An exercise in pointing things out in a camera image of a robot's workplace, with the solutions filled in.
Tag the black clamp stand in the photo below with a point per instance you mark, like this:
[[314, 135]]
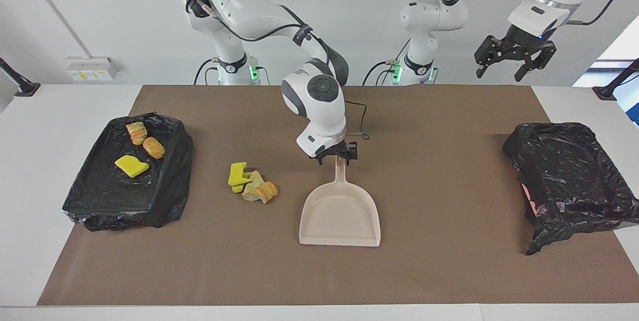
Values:
[[22, 86], [611, 89]]

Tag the yellow wedge sponge piece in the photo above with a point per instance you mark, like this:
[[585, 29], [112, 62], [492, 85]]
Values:
[[131, 166]]

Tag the small yellow sponge piece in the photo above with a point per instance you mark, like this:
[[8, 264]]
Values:
[[237, 188]]

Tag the pale striped toy croissant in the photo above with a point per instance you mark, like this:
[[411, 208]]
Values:
[[137, 133]]

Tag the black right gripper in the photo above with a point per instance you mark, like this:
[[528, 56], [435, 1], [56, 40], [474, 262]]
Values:
[[333, 150]]

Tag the white wall socket box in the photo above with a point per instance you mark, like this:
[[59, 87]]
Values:
[[90, 69]]

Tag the brown table mat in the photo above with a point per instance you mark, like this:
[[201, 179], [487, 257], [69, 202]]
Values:
[[319, 276]]

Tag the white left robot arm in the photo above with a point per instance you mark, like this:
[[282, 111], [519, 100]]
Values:
[[432, 16]]

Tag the brown toy bread roll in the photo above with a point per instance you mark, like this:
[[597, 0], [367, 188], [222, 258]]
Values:
[[154, 148]]

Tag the orange striped toy croissant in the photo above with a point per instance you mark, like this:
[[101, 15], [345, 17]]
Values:
[[268, 191]]

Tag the bright window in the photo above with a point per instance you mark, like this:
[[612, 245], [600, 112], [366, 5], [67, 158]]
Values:
[[624, 46]]

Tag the beige plastic dustpan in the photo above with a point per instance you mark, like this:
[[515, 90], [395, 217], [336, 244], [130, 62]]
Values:
[[339, 216]]

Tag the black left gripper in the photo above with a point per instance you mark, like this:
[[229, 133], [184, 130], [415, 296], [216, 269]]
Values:
[[529, 42]]

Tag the pink bin under black bag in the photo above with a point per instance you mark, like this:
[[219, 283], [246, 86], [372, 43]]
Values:
[[564, 181]]

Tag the white wall conduit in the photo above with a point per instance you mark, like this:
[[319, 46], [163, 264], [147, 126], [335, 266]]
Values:
[[50, 2]]

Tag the pale toy bread slice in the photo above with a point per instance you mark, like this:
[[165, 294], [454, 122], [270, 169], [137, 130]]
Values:
[[253, 183]]

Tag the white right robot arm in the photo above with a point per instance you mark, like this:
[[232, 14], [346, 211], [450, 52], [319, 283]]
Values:
[[249, 6]]

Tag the yellow notched sponge piece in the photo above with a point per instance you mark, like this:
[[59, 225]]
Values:
[[237, 173]]

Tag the bin lined with black bag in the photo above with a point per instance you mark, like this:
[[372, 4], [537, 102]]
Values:
[[100, 191]]

